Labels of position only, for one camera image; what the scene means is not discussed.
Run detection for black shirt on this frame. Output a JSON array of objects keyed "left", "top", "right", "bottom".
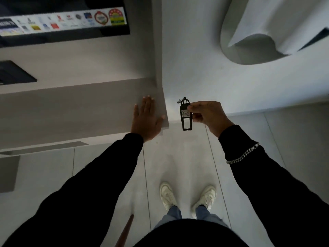
[{"left": 133, "top": 218, "right": 250, "bottom": 247}]

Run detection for black television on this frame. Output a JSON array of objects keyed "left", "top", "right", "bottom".
[{"left": 0, "top": 0, "right": 130, "bottom": 48}]

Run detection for person's right forearm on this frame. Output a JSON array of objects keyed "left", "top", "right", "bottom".
[{"left": 218, "top": 124, "right": 329, "bottom": 247}]

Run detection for black plastic key tag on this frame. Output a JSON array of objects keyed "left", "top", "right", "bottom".
[{"left": 180, "top": 98, "right": 192, "bottom": 131}]

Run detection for person's right hand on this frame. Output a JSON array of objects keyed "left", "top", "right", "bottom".
[{"left": 187, "top": 101, "right": 235, "bottom": 138}]

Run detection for colourful sticker strip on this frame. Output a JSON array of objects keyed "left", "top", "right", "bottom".
[{"left": 0, "top": 7, "right": 128, "bottom": 37}]

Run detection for person's left forearm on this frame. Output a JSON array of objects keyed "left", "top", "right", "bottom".
[{"left": 0, "top": 133, "right": 144, "bottom": 247}]

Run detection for grey wall shelf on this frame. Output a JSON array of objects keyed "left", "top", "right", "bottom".
[{"left": 0, "top": 78, "right": 169, "bottom": 150}]

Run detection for silver chain bracelet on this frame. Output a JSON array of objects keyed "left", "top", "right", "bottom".
[{"left": 226, "top": 142, "right": 260, "bottom": 165}]

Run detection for white sneaker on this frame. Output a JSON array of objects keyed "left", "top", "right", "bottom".
[
  {"left": 191, "top": 185, "right": 217, "bottom": 219},
  {"left": 159, "top": 182, "right": 178, "bottom": 211}
]

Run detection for light blue jeans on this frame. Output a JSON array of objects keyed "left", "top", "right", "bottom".
[{"left": 153, "top": 205, "right": 230, "bottom": 229}]

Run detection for black box device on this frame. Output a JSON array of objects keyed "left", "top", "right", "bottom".
[{"left": 0, "top": 60, "right": 38, "bottom": 86}]

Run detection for white curved fixture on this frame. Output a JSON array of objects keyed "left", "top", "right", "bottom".
[{"left": 220, "top": 0, "right": 329, "bottom": 66}]

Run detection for person's left hand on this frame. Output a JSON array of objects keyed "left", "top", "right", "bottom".
[{"left": 131, "top": 96, "right": 166, "bottom": 143}]

